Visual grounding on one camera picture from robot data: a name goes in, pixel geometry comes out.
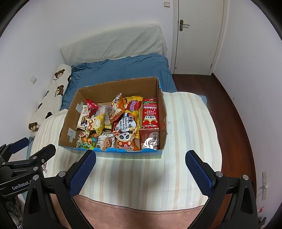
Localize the green candy packet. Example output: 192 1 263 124
76 131 98 150

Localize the white chocolate biscuit packet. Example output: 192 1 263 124
77 105 89 130

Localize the yellow panda snack packet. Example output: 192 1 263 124
85 113 105 135

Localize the orange panda snack packet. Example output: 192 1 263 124
112 127 140 151

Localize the small red snack packet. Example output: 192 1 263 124
86 99 99 117

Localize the brown cake packet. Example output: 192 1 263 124
139 128 159 150

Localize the yellow Sedaap noodle packet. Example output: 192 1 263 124
112 95 143 139

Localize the white cookie packet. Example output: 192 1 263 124
96 132 116 151

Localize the yellow clear snack packet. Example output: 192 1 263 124
96 104 112 129

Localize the teal blanket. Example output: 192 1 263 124
26 137 34 159

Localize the bear print long pillow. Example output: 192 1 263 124
28 64 72 137

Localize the striped pink cat blanket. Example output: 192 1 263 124
30 91 223 229

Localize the cardboard milk box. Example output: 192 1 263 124
58 77 167 159

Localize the blue bed sheet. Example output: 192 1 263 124
60 52 207 111

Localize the grey quilted pillow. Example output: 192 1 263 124
60 24 167 65

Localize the white door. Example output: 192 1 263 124
171 0 228 75

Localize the white wall switch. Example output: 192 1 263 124
30 75 37 84

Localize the metal door handle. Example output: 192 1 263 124
179 19 190 32

